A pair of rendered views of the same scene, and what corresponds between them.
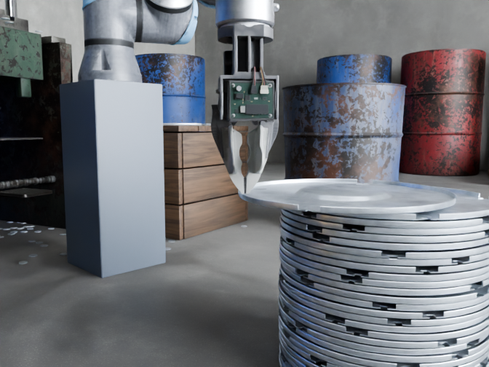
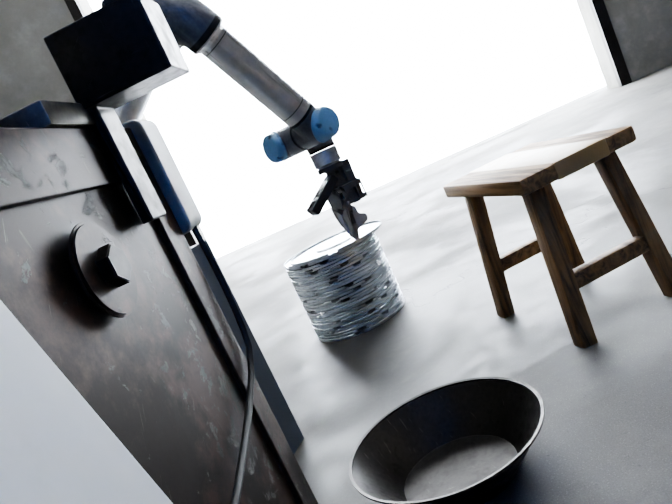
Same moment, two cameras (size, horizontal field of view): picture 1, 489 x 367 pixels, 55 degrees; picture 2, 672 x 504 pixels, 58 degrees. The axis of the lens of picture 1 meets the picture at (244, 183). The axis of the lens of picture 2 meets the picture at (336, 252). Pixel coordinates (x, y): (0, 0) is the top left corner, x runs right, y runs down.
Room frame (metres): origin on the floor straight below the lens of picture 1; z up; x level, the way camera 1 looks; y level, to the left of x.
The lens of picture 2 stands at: (1.22, 1.50, 0.51)
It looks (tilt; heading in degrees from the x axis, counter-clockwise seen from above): 9 degrees down; 251
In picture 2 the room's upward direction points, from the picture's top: 25 degrees counter-clockwise
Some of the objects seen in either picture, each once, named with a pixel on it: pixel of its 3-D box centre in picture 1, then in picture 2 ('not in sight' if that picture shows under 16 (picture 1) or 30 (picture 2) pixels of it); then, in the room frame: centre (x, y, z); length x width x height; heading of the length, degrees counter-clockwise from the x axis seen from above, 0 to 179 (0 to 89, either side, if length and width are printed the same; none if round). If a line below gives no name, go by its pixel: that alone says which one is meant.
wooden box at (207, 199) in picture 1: (172, 175); not in sight; (1.67, 0.26, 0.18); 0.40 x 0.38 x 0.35; 56
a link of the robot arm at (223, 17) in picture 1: (247, 14); (325, 158); (0.62, 0.00, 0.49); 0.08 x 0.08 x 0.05
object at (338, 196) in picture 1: (342, 192); (335, 242); (0.65, -0.14, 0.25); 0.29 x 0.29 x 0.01
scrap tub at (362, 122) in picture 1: (340, 156); not in sight; (1.66, -0.34, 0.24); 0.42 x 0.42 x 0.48
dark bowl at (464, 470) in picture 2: not in sight; (451, 452); (0.92, 0.73, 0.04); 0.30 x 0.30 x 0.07
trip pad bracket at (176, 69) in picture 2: not in sight; (145, 108); (1.13, 0.90, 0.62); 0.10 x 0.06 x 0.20; 153
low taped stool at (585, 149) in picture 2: not in sight; (555, 234); (0.43, 0.51, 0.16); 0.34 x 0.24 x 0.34; 80
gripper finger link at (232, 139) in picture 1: (234, 160); (358, 221); (0.61, 0.01, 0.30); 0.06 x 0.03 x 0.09; 5
